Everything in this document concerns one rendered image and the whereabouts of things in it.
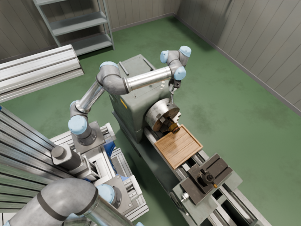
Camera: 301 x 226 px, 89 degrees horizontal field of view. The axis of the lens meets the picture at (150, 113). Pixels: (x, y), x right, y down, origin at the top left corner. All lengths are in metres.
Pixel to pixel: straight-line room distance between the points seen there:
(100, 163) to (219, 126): 2.11
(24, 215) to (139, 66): 1.37
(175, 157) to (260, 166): 1.65
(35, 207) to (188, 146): 1.26
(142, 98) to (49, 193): 0.97
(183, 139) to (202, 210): 0.59
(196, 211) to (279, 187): 1.72
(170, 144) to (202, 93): 1.84
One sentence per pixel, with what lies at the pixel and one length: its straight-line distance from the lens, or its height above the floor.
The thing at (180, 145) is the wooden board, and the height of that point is 0.89.
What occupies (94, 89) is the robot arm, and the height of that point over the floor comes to 1.55.
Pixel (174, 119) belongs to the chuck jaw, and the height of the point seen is 1.10.
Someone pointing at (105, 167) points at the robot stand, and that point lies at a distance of 1.31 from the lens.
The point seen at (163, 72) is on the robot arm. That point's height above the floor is 1.69.
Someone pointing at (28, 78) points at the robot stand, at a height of 2.03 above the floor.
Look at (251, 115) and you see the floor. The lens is 3.27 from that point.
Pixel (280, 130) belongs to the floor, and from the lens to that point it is 3.38.
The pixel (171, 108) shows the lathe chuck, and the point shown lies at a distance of 1.31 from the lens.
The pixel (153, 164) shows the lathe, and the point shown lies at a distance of 1.82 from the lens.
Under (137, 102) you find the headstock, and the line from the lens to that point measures 1.31.
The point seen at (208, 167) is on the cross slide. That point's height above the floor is 0.95.
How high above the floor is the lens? 2.30
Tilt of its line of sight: 57 degrees down
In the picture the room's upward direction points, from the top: 1 degrees clockwise
